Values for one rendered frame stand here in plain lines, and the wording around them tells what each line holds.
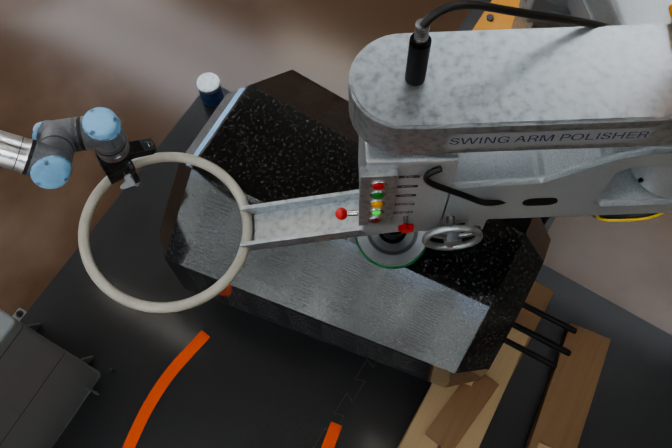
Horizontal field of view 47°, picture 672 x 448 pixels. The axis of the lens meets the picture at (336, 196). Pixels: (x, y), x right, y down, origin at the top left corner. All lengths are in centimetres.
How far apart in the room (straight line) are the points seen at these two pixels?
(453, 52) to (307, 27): 218
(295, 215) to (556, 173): 79
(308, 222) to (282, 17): 172
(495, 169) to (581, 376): 144
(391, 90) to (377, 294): 97
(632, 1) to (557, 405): 159
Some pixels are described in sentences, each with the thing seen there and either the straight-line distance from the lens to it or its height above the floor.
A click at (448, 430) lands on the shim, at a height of 21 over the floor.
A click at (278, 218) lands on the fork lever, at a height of 94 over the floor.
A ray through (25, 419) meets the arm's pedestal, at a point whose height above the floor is 37.
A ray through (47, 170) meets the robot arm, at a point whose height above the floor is 133.
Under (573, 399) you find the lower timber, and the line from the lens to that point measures 308.
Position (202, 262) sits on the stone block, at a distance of 255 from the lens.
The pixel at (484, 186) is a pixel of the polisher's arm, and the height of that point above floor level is 140.
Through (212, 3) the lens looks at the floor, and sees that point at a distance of 385.
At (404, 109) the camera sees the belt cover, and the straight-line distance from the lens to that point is 151.
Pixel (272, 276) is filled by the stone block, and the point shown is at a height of 69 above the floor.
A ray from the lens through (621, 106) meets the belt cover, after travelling 159.
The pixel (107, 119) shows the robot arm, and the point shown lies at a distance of 211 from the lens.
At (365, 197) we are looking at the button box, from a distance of 174.
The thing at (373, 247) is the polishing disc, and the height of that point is 87.
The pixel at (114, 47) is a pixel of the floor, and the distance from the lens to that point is 381.
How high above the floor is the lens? 302
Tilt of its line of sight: 67 degrees down
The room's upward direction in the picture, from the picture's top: 2 degrees counter-clockwise
